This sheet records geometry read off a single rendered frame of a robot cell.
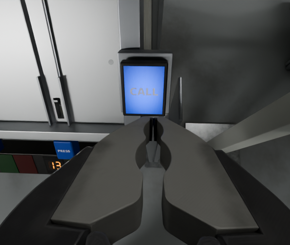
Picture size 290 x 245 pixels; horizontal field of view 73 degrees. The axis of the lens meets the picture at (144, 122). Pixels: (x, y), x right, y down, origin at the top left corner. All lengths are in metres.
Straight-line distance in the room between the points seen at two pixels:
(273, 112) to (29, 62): 0.45
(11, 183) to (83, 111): 0.94
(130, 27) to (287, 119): 0.35
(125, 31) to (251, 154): 0.95
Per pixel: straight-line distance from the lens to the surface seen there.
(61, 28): 0.23
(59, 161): 0.32
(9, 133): 0.28
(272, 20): 1.46
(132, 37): 0.20
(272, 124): 0.50
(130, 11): 0.20
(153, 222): 0.98
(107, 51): 0.22
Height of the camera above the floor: 0.95
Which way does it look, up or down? 75 degrees down
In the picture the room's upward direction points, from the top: 7 degrees counter-clockwise
